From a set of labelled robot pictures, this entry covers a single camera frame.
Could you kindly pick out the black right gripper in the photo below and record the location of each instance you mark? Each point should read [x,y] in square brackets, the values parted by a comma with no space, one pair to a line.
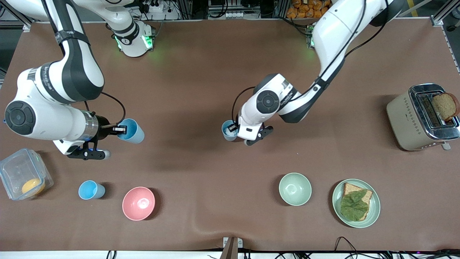
[104,130]

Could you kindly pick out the pale grey-blue plastic cup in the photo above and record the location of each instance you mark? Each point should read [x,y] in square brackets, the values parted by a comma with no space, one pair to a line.
[227,131]

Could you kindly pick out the bright blue plastic cup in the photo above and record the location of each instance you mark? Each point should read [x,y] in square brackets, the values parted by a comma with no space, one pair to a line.
[90,190]
[134,133]

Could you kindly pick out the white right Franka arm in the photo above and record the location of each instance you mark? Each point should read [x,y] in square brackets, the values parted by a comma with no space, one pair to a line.
[72,72]

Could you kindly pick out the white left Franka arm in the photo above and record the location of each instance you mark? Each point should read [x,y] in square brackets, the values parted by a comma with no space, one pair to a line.
[334,36]

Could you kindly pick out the brown table cover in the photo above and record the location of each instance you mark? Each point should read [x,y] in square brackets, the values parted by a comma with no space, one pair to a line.
[215,90]

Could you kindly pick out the pink bowl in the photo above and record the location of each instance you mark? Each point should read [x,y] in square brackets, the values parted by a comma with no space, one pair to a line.
[138,203]

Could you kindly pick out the pale green bowl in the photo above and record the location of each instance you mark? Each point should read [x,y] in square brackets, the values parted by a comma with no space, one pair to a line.
[295,189]

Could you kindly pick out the orange round food piece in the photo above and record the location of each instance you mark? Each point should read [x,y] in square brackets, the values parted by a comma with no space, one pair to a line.
[32,186]

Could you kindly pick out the clear plastic food container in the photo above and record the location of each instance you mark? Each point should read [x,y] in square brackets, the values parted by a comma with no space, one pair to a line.
[16,169]

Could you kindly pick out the metal table edge clamp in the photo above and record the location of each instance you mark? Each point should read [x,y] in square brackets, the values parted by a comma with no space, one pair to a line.
[231,246]

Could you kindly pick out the white power strip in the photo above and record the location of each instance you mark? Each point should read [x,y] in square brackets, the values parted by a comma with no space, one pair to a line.
[154,5]

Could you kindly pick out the brown bread slice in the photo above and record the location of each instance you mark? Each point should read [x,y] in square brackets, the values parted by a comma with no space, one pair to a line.
[349,187]

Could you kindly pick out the orange snack bag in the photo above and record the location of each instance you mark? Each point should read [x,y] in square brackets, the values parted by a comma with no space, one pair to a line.
[305,9]

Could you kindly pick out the green lettuce leaf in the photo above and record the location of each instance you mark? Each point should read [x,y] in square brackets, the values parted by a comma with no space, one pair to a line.
[354,205]

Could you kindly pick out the pale green plate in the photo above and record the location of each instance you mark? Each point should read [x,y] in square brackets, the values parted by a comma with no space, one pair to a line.
[374,212]

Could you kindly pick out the beige chrome toaster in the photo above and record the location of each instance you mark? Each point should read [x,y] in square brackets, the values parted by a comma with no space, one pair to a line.
[402,118]

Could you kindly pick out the dark toast slice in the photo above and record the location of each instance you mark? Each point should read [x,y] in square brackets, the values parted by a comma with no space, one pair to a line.
[445,106]

